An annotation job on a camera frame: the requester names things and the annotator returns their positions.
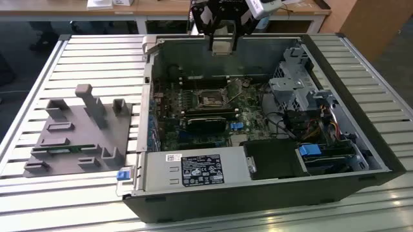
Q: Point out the black open PC case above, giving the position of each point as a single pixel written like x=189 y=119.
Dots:
x=226 y=205

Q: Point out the wooden desk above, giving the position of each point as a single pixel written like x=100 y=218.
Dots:
x=49 y=7

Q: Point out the green motherboard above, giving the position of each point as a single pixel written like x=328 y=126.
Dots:
x=252 y=113

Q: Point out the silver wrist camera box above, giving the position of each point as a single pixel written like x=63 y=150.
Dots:
x=261 y=7

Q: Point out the white box with dark print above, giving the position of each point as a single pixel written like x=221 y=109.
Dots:
x=122 y=2

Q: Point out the blue disk carrier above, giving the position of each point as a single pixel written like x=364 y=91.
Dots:
x=309 y=150

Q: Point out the black chair base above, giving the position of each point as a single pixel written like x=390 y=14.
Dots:
x=43 y=41

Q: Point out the gray metal drive cage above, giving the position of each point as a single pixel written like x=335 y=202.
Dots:
x=284 y=91

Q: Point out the blue motherboard connector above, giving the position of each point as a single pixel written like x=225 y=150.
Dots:
x=237 y=125

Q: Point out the green RAM stick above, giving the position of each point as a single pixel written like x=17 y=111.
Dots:
x=75 y=148

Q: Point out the silver square CPU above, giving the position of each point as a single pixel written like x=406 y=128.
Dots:
x=224 y=47

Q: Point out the white barcode sticker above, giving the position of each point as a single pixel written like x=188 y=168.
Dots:
x=174 y=157

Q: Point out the gray parts rack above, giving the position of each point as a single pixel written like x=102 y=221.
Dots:
x=81 y=135

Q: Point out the black plastic shroud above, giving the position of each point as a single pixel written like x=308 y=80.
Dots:
x=275 y=159

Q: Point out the silver power supply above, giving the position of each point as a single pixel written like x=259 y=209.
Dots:
x=161 y=174

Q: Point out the wooden cabinet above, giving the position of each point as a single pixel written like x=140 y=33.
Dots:
x=371 y=24

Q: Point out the blue case latch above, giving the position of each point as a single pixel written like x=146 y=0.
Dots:
x=124 y=176

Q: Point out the black graphics card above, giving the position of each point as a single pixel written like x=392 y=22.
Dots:
x=206 y=125

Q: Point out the black power supply label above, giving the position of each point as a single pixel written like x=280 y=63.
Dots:
x=201 y=171

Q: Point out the silver finned heatsink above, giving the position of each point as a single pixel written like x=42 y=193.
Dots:
x=240 y=140

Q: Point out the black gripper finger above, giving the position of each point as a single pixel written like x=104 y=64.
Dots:
x=236 y=38
x=200 y=19

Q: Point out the pale blue teach pendant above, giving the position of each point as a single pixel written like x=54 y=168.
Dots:
x=264 y=24

